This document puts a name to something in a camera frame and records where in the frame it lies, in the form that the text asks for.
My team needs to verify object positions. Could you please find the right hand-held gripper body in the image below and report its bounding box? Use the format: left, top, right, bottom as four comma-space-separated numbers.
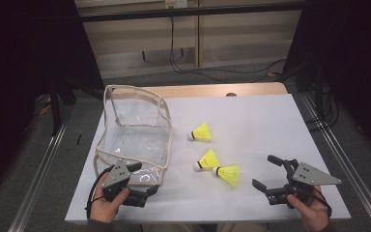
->
268, 159, 343, 208

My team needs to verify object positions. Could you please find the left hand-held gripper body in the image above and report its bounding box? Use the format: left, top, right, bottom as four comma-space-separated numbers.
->
100, 159, 133, 204

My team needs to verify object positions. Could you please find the clear plastic bag beige trim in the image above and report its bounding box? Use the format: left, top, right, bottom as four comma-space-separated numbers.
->
92, 84, 174, 188

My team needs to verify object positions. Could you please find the yellow plastic shuttlecock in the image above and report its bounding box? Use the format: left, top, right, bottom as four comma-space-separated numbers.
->
192, 148, 221, 172
212, 164, 242, 188
187, 121, 213, 142

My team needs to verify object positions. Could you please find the person's left hand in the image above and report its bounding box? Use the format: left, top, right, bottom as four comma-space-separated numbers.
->
90, 173, 131, 224

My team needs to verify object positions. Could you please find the person's right hand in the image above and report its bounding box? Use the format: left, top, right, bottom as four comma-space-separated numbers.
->
286, 186, 332, 232

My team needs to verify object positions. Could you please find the white table cover sheet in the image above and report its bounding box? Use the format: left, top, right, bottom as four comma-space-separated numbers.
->
65, 94, 352, 224

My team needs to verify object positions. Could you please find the light wooden table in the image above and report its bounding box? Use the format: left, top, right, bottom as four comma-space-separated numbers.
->
107, 81, 289, 100

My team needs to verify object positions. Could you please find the black stand leg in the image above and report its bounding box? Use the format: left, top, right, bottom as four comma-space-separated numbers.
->
48, 76, 77, 136

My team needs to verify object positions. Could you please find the black curtain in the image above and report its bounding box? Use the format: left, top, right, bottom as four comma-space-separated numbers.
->
0, 0, 104, 201
283, 0, 371, 156

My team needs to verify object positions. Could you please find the black metal crossbar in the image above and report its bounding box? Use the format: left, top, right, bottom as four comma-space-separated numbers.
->
76, 2, 305, 23

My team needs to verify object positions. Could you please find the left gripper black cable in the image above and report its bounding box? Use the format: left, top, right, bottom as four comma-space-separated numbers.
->
86, 167, 114, 220

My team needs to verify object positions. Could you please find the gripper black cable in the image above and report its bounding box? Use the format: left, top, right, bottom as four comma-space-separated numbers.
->
86, 167, 114, 220
311, 188, 333, 218

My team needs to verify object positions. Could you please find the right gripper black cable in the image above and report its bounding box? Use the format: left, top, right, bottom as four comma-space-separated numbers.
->
311, 188, 333, 218

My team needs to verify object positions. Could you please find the aluminium floor rail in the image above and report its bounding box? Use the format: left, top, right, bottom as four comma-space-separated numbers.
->
8, 124, 69, 232
300, 93, 371, 232

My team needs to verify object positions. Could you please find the black cable bundle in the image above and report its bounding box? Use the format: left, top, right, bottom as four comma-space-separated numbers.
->
305, 91, 340, 131

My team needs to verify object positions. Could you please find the yellow cable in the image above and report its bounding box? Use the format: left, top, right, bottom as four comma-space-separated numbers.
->
38, 96, 53, 116

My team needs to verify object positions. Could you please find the black floor cable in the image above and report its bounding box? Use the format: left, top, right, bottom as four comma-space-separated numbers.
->
168, 8, 287, 83

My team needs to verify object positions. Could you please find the white wall outlet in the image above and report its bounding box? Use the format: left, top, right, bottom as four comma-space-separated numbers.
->
164, 0, 188, 9

